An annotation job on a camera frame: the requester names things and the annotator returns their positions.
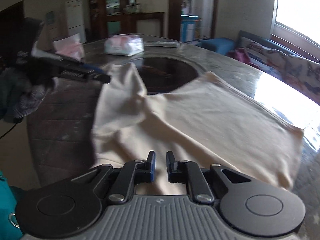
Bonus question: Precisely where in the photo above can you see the large butterfly print cushion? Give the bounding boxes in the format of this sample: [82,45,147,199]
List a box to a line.
[285,54,320,105]

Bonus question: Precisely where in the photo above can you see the cream shirt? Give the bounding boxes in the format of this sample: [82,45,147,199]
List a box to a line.
[90,62,305,195]

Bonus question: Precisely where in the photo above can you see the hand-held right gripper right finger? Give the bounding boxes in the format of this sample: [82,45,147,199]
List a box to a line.
[166,151,253,203]

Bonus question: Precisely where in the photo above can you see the teal clothing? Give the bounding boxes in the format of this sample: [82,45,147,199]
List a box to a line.
[0,170,25,240]

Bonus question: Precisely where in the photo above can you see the wooden display cabinet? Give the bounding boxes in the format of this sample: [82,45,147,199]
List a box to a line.
[87,0,137,43]

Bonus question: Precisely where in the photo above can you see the window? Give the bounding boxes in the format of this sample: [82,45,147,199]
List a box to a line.
[274,0,320,63]

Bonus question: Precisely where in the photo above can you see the round metal table recess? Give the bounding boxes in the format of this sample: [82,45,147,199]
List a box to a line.
[136,57,200,95]

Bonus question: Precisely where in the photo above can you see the white refrigerator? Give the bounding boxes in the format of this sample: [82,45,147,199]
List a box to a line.
[65,0,87,43]

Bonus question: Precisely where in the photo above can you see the pink cloth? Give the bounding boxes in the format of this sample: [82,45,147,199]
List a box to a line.
[227,47,250,67]

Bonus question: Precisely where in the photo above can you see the white pink tissue pack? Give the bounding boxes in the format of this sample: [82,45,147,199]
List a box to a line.
[104,34,144,56]

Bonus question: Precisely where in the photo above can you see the blue corner sofa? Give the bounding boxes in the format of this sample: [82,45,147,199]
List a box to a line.
[197,30,320,105]

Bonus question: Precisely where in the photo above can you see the person's left forearm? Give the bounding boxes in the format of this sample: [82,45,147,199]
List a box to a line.
[0,67,48,123]

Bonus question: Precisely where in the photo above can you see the black cable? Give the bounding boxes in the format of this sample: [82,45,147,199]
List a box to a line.
[0,119,23,139]

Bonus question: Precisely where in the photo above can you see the blue cabinet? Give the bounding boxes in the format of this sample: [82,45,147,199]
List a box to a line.
[180,14,200,43]

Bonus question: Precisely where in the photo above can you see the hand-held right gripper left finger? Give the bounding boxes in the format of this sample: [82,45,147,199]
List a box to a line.
[71,150,157,204]

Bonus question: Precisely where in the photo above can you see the small butterfly print cushion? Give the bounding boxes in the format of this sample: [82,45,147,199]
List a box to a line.
[244,40,293,75]

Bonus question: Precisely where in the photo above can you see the white flat remote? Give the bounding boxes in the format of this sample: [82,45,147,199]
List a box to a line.
[144,41,181,48]

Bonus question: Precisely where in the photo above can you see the dark wooden sideboard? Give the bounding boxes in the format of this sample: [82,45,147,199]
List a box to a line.
[107,12,166,42]

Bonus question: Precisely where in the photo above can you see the brown door frame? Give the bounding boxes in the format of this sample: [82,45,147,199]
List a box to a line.
[169,0,220,42]

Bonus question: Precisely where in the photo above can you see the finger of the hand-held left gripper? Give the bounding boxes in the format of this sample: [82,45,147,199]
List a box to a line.
[57,55,100,72]
[57,66,112,83]

